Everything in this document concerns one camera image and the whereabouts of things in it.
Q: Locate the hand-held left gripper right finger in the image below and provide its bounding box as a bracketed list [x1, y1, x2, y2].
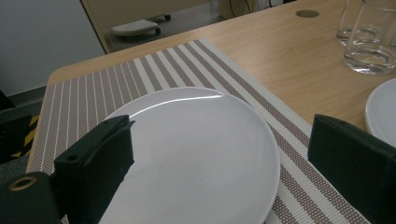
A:
[307, 113, 396, 224]

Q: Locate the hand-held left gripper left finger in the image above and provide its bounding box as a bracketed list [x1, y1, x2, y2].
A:
[50, 114, 136, 224]

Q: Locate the white plate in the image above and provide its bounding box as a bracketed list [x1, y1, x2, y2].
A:
[364, 77, 396, 147]
[97, 87, 281, 224]

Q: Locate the clear drinking glass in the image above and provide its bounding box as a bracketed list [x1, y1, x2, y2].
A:
[335, 0, 363, 48]
[343, 0, 396, 76]

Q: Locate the grey striped placemat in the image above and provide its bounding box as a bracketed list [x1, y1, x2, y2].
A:
[26, 38, 372, 224]

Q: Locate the black yellow striped stand base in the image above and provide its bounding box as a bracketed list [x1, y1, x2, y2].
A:
[0, 90, 41, 165]

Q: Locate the white cabinet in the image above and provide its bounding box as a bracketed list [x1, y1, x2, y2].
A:
[0, 0, 106, 97]

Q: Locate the white wheeled platform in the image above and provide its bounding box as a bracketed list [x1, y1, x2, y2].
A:
[111, 13, 172, 37]

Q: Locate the dark round table grommet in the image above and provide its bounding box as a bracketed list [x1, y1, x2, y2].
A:
[294, 8, 320, 19]

